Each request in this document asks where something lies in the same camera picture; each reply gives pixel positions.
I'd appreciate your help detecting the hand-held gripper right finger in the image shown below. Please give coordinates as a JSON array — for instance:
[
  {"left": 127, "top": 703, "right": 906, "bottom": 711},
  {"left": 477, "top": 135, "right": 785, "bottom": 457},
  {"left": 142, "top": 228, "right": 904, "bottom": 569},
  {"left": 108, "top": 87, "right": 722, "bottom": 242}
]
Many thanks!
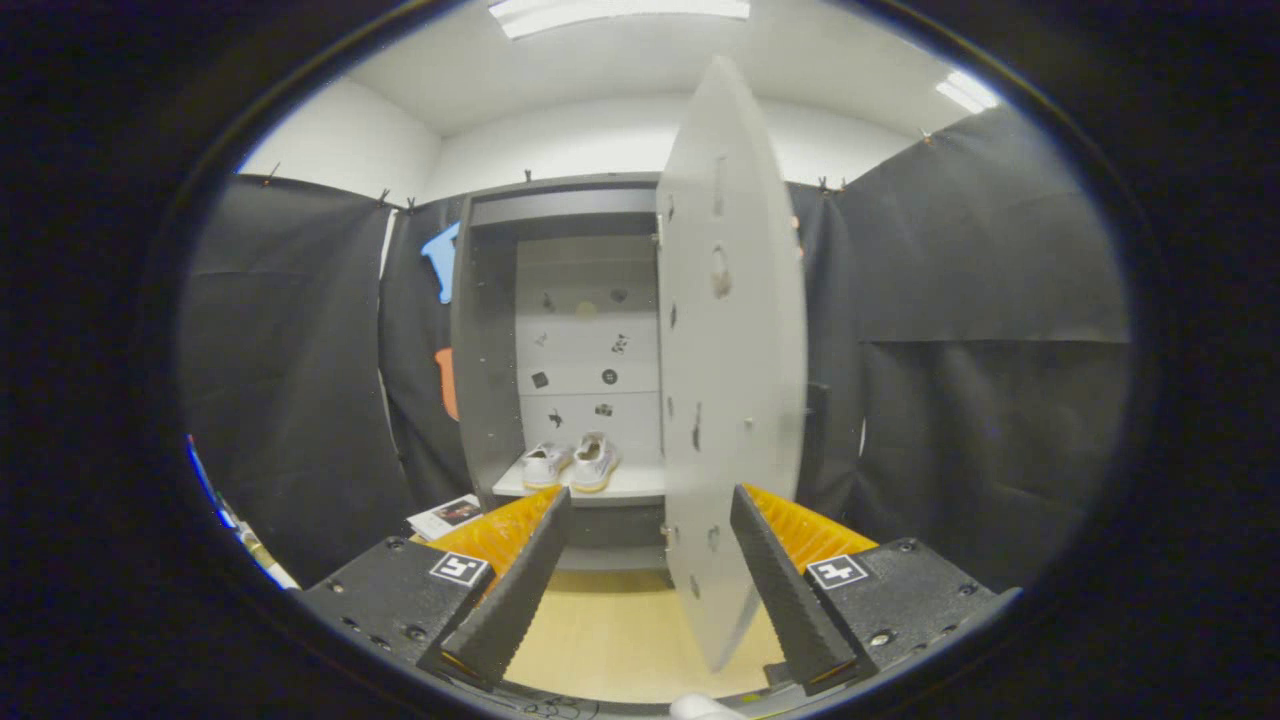
[{"left": 730, "top": 484, "right": 1023, "bottom": 698}]

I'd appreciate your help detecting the black backdrop cloth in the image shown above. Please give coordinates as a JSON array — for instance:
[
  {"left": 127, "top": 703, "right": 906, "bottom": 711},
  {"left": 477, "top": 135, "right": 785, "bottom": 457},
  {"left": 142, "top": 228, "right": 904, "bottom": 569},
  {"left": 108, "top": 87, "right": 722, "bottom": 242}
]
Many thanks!
[{"left": 180, "top": 105, "right": 1131, "bottom": 593}]

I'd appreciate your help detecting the white shoe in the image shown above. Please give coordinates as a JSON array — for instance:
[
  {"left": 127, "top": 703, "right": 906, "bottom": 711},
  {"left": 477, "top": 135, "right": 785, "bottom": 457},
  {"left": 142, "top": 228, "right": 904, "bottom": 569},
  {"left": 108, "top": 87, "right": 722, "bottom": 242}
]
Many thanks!
[
  {"left": 521, "top": 441, "right": 575, "bottom": 491},
  {"left": 569, "top": 431, "right": 622, "bottom": 495}
]

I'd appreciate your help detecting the small ceiling light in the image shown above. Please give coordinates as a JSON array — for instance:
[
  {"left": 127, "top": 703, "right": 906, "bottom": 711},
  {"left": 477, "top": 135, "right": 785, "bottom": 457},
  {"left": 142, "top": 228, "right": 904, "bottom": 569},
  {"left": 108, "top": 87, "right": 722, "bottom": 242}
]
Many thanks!
[{"left": 935, "top": 70, "right": 1001, "bottom": 115}]

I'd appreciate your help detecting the stack of books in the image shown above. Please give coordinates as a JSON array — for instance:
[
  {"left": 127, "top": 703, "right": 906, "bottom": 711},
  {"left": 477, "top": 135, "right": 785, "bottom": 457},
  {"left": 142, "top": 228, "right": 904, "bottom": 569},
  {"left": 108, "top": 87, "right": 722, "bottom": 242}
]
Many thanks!
[{"left": 407, "top": 495, "right": 487, "bottom": 542}]

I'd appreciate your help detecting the grey shoe cabinet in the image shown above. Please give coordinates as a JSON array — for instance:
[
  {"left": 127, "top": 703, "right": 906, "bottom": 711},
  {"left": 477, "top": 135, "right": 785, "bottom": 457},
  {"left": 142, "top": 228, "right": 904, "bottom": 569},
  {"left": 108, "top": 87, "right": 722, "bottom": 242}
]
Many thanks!
[{"left": 450, "top": 172, "right": 831, "bottom": 577}]

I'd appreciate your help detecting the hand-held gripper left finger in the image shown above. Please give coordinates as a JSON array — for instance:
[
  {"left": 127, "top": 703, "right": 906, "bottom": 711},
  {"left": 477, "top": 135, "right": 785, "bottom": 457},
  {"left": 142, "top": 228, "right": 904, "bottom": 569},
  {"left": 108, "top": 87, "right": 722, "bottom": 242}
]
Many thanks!
[{"left": 293, "top": 486, "right": 573, "bottom": 691}]

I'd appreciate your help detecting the long ceiling light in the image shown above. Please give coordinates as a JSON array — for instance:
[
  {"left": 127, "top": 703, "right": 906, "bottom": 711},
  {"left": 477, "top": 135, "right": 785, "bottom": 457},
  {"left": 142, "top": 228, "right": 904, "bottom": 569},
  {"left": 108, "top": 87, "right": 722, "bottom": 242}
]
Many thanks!
[{"left": 488, "top": 0, "right": 751, "bottom": 40}]

